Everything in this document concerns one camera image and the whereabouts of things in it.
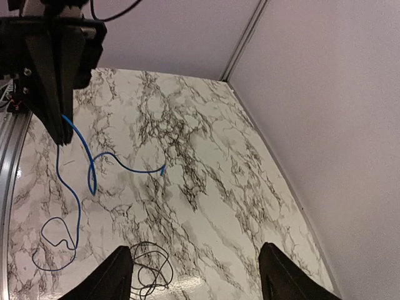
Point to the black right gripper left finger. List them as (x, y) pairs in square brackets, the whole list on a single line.
[(110, 280)]

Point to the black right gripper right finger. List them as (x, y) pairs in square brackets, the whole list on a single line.
[(283, 279)]

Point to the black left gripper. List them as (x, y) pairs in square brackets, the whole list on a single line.
[(48, 54)]

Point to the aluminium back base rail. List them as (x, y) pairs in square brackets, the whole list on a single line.
[(300, 207)]

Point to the aluminium front table frame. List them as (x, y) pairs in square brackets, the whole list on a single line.
[(14, 126)]

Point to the aluminium left corner post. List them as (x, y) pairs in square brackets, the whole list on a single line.
[(244, 39)]

